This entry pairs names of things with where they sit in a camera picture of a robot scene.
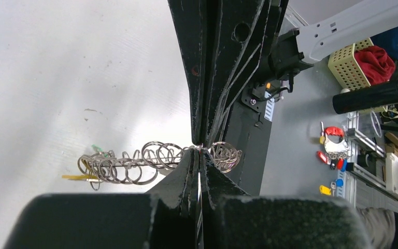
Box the cream perforated basket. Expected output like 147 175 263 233
328 38 376 92

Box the spare keyring with coloured tags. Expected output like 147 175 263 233
317 121 353 172

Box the yellow key tag on bench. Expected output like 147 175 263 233
319 185 332 196

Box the black cylinder flashlight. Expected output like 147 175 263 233
332 80 398 114

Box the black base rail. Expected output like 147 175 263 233
215 80 282 196

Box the silver key with yellow tag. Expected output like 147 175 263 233
61 159 100 182

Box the right white cable duct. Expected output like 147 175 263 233
264 92 275 122

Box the red cloth in basket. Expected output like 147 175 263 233
354 46 395 86

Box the silver key with green tag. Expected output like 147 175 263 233
91 144 104 154

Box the metal disc keyring with rings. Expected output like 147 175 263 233
77 141 244 191

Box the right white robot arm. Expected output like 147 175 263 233
168 1 398 146

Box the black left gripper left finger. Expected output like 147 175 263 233
148 149 196 248

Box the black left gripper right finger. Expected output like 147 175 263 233
198 149 248 248

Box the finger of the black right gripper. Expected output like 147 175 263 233
204 1 288 145
168 1 218 145

